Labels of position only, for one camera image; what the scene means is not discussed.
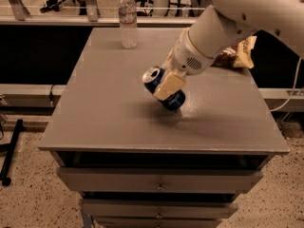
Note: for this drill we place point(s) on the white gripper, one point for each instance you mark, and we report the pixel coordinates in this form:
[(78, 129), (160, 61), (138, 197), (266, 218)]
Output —
[(187, 57)]

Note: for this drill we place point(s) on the blue pepsi can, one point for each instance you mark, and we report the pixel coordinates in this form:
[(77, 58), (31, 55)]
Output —
[(165, 86)]

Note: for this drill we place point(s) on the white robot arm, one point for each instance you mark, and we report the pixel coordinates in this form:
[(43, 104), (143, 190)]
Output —
[(225, 23)]

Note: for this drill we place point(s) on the brown yellow snack bag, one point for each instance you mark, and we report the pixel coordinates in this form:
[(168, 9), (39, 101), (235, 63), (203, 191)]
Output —
[(238, 56)]

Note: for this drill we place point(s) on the clear plastic water bottle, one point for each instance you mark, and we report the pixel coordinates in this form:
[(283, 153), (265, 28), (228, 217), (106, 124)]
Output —
[(128, 23)]

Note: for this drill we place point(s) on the grey drawer cabinet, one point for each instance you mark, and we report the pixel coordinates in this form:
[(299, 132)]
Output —
[(107, 119)]

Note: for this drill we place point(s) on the top grey drawer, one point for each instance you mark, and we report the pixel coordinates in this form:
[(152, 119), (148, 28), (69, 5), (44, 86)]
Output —
[(160, 180)]

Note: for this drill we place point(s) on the grey drawer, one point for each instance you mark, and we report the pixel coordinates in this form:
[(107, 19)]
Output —
[(160, 180), (158, 223), (157, 209)]

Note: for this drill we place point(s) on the person's black shoe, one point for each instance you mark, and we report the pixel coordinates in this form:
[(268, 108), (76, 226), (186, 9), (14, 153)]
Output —
[(50, 5)]

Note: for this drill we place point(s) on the middle grey drawer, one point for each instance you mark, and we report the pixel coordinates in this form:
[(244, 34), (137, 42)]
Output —
[(157, 209)]

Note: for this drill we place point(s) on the bottom grey drawer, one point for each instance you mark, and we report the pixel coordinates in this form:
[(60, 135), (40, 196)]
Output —
[(158, 223)]

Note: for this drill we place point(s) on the metal railing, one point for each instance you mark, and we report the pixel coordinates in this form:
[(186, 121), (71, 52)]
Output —
[(99, 12)]

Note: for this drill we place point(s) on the black pole on floor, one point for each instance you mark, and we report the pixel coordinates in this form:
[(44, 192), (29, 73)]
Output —
[(8, 149)]

